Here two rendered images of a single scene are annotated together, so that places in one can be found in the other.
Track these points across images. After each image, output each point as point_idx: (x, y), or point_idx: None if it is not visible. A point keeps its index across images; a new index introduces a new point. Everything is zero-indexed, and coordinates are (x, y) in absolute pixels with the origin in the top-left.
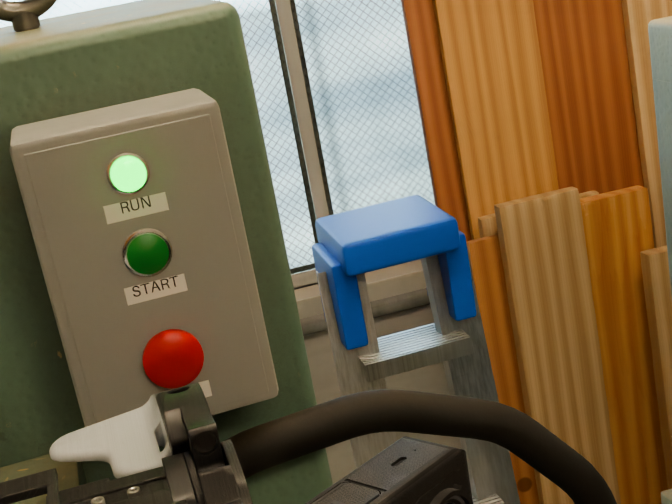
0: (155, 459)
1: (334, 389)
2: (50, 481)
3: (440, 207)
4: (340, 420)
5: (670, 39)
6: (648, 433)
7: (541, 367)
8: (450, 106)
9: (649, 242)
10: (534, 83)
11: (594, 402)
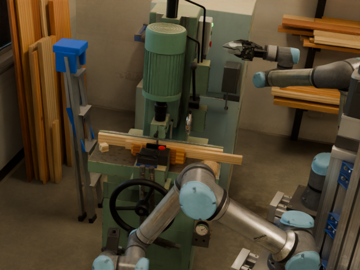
0: (241, 44)
1: None
2: (245, 44)
3: (14, 45)
4: None
5: None
6: (57, 100)
7: (47, 84)
8: (17, 15)
9: None
10: (30, 8)
11: (53, 92)
